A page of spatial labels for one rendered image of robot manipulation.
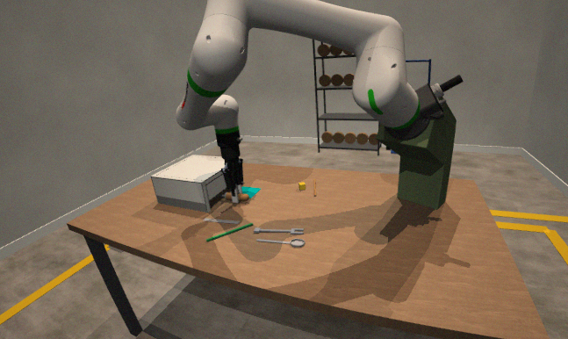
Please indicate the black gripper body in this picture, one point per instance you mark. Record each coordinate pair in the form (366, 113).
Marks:
(229, 154)

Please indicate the grey combination wrench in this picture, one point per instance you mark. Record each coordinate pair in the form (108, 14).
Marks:
(292, 231)

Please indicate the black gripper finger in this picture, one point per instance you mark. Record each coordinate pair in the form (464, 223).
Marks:
(239, 175)
(230, 181)

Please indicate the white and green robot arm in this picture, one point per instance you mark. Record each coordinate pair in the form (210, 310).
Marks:
(380, 86)

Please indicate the teal square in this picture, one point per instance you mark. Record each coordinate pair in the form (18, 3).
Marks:
(250, 191)

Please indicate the grey metal spoon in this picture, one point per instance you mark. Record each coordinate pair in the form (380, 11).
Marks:
(294, 242)

